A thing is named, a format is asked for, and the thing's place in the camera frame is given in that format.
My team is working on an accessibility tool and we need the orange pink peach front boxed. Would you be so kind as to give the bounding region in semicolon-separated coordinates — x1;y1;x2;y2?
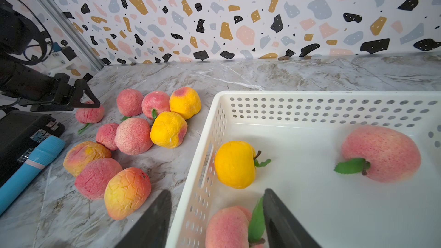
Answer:
104;167;152;220

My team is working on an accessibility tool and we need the yellow peach back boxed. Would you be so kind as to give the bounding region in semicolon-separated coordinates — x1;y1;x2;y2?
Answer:
170;87;202;120

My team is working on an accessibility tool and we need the white perforated plastic basket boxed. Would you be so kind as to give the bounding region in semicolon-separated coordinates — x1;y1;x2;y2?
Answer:
167;91;441;248

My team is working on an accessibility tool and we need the blue cylindrical tube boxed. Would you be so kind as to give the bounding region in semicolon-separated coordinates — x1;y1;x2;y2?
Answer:
1;135;65;214

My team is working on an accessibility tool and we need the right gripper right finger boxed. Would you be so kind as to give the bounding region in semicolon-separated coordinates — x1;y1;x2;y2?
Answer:
263;188;321;248

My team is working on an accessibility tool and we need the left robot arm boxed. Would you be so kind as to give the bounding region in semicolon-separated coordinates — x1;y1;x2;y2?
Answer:
1;0;101;112

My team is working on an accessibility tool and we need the yellow pink peach front left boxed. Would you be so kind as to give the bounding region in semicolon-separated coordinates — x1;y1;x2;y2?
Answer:
63;141;111;177

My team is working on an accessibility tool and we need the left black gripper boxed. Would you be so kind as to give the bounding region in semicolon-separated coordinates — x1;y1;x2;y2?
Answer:
1;58;101;112

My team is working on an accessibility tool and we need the black case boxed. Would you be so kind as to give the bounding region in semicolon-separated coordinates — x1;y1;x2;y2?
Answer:
1;110;65;185

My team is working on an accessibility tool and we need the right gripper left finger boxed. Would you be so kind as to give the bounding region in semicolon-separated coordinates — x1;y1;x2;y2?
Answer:
116;190;172;248

